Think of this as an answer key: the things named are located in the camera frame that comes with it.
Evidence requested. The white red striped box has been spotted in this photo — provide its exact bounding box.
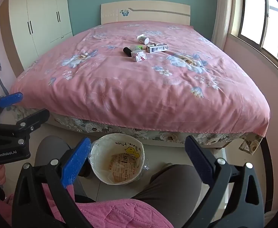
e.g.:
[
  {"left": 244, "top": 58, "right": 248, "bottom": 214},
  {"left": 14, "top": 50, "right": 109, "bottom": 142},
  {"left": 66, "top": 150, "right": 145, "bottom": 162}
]
[{"left": 131, "top": 51, "right": 147, "bottom": 63}]

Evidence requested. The pink floral blanket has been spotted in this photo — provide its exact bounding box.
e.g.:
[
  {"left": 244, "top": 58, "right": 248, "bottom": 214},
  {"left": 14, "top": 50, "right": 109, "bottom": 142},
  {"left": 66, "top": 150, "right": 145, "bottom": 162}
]
[{"left": 9, "top": 20, "right": 271, "bottom": 138}]

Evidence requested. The cream wooden headboard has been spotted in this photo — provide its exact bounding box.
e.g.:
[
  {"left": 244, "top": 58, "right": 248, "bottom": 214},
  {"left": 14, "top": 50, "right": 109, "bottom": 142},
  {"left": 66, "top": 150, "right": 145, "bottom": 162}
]
[{"left": 100, "top": 0, "right": 192, "bottom": 26}]

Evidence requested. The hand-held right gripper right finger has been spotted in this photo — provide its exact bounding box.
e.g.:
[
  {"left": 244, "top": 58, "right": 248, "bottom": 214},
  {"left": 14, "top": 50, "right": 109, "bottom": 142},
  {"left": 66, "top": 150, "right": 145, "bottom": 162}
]
[{"left": 185, "top": 135, "right": 265, "bottom": 228}]

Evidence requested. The white carton with dark print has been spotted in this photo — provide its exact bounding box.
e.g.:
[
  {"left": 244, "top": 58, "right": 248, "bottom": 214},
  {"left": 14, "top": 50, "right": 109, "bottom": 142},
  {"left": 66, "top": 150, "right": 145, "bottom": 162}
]
[{"left": 146, "top": 43, "right": 169, "bottom": 53}]

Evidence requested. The dark brown wooden post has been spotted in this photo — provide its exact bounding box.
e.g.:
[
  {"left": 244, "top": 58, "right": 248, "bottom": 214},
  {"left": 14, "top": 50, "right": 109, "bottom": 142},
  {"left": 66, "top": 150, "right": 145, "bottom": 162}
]
[{"left": 261, "top": 135, "right": 273, "bottom": 212}]

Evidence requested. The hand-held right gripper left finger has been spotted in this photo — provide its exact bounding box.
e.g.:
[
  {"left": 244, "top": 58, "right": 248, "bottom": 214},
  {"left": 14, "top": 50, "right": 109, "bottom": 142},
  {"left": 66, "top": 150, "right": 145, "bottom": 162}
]
[{"left": 11, "top": 136, "right": 99, "bottom": 228}]

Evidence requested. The pink quilted garment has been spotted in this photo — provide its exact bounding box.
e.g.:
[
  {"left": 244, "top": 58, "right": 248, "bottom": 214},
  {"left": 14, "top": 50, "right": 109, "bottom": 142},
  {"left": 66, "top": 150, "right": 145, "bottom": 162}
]
[{"left": 0, "top": 183, "right": 174, "bottom": 228}]

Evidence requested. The person's right leg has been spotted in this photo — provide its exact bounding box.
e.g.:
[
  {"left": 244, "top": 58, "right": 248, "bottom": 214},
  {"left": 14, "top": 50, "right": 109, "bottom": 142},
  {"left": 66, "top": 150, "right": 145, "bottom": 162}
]
[{"left": 132, "top": 164, "right": 211, "bottom": 219}]

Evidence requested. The window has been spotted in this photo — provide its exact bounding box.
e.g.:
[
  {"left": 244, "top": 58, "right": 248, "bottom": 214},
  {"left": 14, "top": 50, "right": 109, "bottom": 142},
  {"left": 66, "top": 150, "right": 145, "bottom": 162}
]
[{"left": 235, "top": 0, "right": 278, "bottom": 74}]

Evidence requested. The beige curtain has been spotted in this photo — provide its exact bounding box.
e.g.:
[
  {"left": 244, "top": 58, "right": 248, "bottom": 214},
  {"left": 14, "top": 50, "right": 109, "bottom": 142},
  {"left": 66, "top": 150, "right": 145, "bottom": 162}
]
[{"left": 211, "top": 0, "right": 235, "bottom": 50}]

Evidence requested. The round paper waste bin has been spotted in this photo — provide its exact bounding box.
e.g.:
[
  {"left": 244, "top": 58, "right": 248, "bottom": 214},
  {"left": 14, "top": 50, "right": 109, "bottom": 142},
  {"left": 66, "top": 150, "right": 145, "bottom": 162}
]
[{"left": 90, "top": 133, "right": 145, "bottom": 185}]

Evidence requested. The brown floral bed sheet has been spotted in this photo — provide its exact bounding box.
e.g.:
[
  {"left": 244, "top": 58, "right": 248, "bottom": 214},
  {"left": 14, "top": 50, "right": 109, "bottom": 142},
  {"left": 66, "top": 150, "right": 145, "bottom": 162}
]
[{"left": 7, "top": 104, "right": 263, "bottom": 154}]

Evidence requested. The white yogurt cup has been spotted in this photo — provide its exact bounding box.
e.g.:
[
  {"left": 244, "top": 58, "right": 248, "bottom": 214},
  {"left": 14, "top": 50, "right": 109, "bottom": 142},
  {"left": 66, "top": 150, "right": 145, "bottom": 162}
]
[{"left": 137, "top": 34, "right": 150, "bottom": 45}]

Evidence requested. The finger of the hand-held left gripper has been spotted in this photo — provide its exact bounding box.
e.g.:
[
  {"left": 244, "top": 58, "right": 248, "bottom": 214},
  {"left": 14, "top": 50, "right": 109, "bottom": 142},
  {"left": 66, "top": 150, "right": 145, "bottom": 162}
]
[
  {"left": 0, "top": 108, "right": 50, "bottom": 136},
  {"left": 0, "top": 92, "right": 24, "bottom": 124}
]

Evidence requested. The white wardrobe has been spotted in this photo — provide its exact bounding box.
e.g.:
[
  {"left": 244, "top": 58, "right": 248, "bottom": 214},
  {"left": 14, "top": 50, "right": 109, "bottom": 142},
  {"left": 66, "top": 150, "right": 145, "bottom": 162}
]
[{"left": 8, "top": 0, "right": 73, "bottom": 72}]

